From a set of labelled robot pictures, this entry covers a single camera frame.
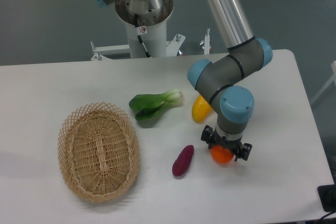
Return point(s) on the white frame at right edge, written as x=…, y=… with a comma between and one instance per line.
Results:
x=325, y=90

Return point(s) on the orange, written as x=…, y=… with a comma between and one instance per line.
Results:
x=221, y=155

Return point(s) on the woven wicker basket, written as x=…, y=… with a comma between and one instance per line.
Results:
x=98, y=152

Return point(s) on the purple sweet potato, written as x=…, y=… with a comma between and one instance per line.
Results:
x=183, y=161

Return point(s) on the black device at table corner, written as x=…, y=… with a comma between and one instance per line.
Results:
x=327, y=197

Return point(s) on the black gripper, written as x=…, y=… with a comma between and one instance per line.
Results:
x=227, y=141

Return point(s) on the yellow mango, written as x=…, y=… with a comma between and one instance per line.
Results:
x=200, y=110

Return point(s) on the green bok choy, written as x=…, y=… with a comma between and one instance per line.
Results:
x=152, y=105

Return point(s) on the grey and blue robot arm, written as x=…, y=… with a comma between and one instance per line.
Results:
x=217, y=82

